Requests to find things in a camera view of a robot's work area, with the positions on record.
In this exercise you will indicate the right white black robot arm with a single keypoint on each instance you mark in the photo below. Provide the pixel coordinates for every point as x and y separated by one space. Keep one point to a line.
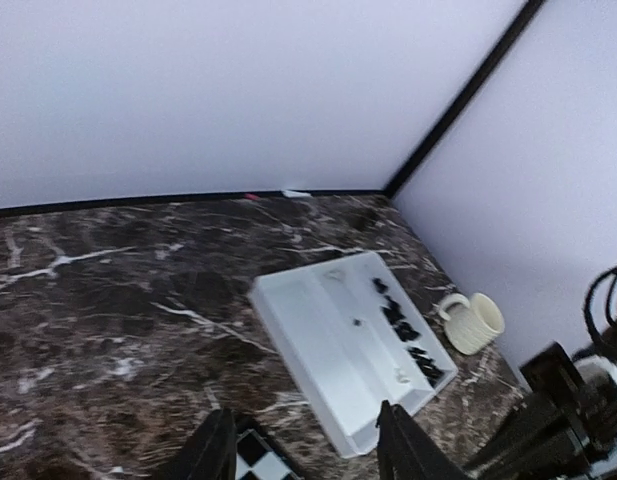
568 421

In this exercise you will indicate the right black frame post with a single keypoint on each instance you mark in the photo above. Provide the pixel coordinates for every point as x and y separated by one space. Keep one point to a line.
471 88

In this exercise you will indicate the cream ribbed mug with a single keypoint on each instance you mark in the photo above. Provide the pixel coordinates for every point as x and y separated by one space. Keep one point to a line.
470 323

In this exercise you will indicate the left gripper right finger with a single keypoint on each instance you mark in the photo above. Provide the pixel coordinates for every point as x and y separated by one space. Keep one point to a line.
406 452

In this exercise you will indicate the pile of white chess pieces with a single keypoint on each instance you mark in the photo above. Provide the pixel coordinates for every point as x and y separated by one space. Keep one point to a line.
336 275

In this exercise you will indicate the white plastic compartment tray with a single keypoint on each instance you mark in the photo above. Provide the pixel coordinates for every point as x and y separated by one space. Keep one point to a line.
341 351

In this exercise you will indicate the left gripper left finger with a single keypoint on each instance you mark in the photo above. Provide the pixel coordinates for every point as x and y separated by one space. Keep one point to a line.
210 453

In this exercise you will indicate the pile of black chess pieces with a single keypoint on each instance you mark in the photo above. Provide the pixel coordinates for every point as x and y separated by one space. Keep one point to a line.
393 313

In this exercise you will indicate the black grey chessboard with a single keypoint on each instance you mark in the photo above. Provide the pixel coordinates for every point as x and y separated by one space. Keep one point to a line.
259 456

